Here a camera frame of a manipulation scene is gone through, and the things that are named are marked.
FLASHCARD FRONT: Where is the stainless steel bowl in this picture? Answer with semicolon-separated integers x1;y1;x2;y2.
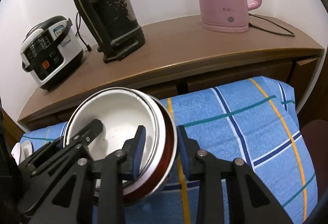
148;96;178;196

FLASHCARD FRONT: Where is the dark red round stool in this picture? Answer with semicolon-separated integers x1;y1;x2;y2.
301;120;327;197

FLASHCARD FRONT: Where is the black rice cooker cable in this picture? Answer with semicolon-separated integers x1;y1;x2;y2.
74;11;93;53

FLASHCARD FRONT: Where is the white enamel bowl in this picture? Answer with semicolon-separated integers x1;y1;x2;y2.
64;88;155;161

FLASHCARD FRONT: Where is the plain white plate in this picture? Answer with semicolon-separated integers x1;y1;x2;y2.
20;140;33;162

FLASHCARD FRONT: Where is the white floral plate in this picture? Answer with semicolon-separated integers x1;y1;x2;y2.
11;143;22;165

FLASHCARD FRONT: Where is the black tall thermos flask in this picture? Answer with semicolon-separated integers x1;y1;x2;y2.
74;0;146;63

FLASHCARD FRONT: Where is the blue checked tablecloth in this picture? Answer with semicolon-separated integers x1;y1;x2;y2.
22;77;318;223

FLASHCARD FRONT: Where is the brown wooden sideboard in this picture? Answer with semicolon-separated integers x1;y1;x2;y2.
18;16;324;130

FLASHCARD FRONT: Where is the pink plastic bowl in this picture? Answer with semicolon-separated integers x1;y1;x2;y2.
123;94;177;205

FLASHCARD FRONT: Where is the black kettle power cable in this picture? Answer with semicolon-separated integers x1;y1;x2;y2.
247;13;296;38

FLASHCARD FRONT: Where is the silver black rice cooker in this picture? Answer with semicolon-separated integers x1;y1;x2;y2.
20;16;84;91

